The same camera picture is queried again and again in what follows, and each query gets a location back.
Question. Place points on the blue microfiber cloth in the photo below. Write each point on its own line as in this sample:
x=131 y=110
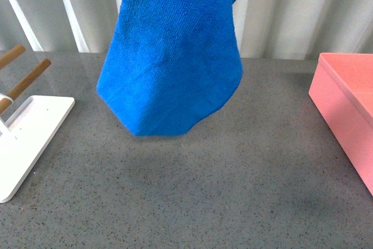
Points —
x=170 y=64

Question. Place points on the white curtain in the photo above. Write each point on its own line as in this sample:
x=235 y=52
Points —
x=284 y=29

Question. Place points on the pink plastic box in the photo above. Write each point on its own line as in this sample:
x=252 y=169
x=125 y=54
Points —
x=341 y=89

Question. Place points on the white towel rack stand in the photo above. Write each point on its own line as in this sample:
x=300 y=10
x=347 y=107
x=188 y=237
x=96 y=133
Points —
x=26 y=134

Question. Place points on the wooden rack rod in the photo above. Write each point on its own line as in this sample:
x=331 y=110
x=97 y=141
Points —
x=24 y=84
x=11 y=55

